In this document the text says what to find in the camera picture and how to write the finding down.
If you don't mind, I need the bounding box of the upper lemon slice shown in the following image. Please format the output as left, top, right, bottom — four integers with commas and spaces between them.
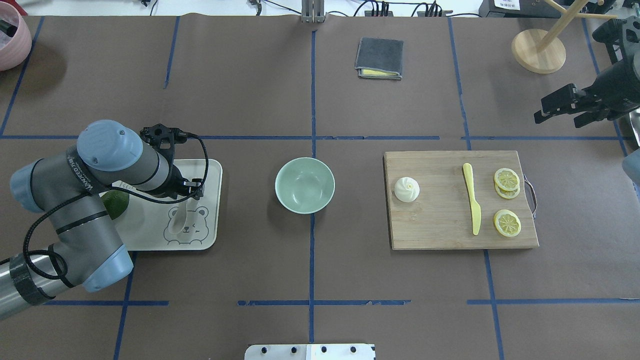
493, 167, 521, 192

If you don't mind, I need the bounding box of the beige bear serving tray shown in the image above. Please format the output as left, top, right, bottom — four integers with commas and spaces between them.
113, 159, 223, 251

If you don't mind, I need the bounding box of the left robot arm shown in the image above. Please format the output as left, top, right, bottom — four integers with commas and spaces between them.
1, 120, 208, 320

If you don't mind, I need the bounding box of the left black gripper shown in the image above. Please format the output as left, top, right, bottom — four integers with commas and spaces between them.
139, 124, 206, 201

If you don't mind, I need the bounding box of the white ceramic spoon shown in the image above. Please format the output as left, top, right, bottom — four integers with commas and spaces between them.
167, 200, 194, 239

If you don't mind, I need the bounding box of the white steamed bun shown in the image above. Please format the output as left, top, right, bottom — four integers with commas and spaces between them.
393, 177, 421, 203

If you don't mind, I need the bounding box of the pink bowl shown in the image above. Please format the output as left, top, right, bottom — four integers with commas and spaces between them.
0, 2, 32, 72

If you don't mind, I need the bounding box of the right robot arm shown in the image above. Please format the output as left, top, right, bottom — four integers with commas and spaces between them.
534, 15, 640, 128

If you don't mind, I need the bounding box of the grey folded cloth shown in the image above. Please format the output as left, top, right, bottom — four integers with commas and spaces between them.
354, 37, 405, 80

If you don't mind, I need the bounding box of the green avocado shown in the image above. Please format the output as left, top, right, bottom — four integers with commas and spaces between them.
100, 190, 130, 220

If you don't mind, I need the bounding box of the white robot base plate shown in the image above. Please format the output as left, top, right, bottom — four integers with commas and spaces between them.
244, 342, 377, 360

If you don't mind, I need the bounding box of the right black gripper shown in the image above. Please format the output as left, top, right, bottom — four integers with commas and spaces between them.
534, 83, 608, 129

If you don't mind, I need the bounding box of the light green bowl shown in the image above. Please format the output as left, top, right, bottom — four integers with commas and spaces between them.
274, 157, 336, 215

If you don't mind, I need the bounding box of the lower lemon slice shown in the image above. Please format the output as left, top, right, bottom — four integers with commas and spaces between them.
493, 209, 522, 238

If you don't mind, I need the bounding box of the lemon slice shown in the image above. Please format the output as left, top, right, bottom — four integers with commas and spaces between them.
494, 184, 521, 199
493, 167, 521, 192
493, 209, 522, 238

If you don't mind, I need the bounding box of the middle lemon slice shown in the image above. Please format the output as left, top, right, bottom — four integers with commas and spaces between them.
494, 184, 521, 199

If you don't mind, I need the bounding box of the wooden mug tree stand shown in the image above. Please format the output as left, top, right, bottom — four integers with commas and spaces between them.
510, 0, 618, 75

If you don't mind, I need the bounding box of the yellow plastic knife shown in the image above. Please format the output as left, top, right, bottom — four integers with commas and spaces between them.
462, 162, 482, 236

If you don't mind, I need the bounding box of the wooden cutting board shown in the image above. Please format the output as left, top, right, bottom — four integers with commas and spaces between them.
383, 150, 539, 250

